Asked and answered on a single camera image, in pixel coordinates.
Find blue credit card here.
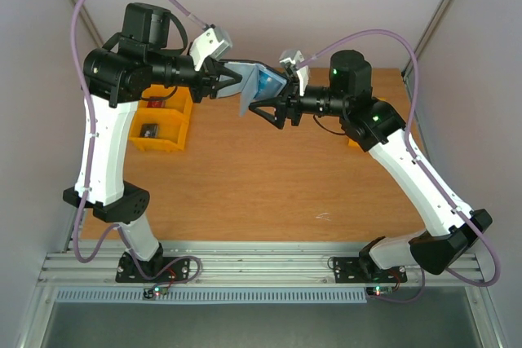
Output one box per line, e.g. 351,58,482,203
254,71,285,100

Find black card holder wallet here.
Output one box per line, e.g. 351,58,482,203
224,60,287,117

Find dark VIP card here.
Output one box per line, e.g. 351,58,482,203
139,123,159,139

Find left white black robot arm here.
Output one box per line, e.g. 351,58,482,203
63,2,242,281

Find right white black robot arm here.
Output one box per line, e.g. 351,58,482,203
249,50,493,280

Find red card in bin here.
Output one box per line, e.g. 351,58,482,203
147,98,166,108

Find yellow bin middle left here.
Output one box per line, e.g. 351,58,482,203
144,85,193,121

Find yellow bin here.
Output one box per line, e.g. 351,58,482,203
343,98,389,152
144,85,193,121
129,108,189,152

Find yellow bin near left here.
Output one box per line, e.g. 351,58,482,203
129,108,189,152

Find yellow bin right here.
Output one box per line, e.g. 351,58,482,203
343,98,389,152

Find right small circuit board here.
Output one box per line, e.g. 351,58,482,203
366,285,396,297

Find small circuit board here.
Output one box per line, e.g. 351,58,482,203
143,286,170,300
366,285,396,297

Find left small circuit board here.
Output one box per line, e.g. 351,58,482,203
143,286,170,300

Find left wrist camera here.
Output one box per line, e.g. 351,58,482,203
188,25,233,71

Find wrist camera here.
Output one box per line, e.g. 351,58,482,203
279,49,310,96
188,25,233,71

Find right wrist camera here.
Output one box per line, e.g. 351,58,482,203
279,49,310,96

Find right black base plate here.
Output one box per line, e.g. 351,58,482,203
327,257,408,284

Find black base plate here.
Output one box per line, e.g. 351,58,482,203
115,253,190,284
327,257,408,284

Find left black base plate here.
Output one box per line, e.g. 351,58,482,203
115,253,190,284

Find right aluminium corner post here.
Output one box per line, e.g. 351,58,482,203
400,0,480,82

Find aluminium rail frame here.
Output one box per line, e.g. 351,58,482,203
37,239,486,288

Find grey slotted cable duct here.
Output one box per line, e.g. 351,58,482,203
55,287,367,305

